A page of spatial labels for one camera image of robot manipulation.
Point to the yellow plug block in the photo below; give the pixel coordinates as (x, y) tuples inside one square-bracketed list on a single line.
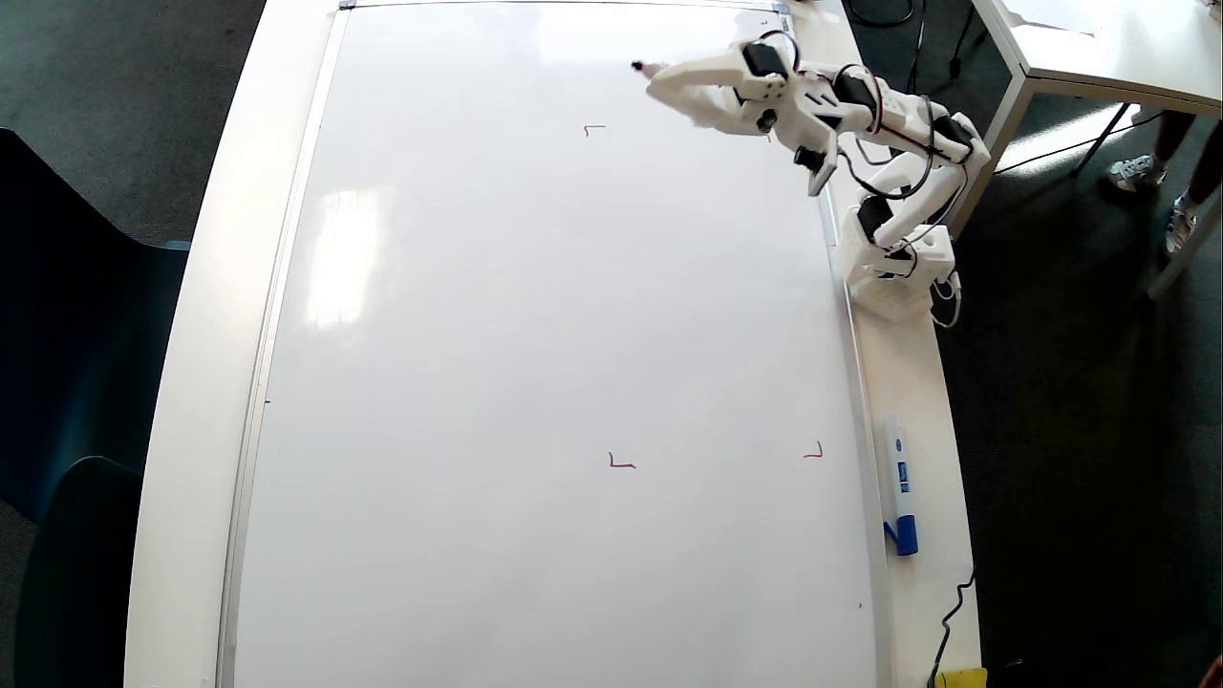
[(960, 678)]

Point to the large whiteboard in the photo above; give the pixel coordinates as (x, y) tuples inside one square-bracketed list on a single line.
[(535, 334)]

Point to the red marker pen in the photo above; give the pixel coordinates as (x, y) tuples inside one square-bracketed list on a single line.
[(650, 69)]

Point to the white side table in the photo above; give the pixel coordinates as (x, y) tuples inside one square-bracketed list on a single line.
[(1108, 48)]

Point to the blue and white marker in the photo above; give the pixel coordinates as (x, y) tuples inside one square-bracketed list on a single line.
[(898, 478)]

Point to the black wrist camera board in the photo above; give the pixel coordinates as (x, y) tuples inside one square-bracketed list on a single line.
[(810, 159)]

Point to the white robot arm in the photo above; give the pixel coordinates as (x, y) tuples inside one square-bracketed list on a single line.
[(903, 119)]

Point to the dark blue chair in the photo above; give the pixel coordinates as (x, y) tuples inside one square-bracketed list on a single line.
[(67, 334)]

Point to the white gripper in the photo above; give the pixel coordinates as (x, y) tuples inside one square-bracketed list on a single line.
[(743, 99)]

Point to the white sneaker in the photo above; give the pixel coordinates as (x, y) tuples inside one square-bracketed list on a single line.
[(1137, 172), (1182, 225)]

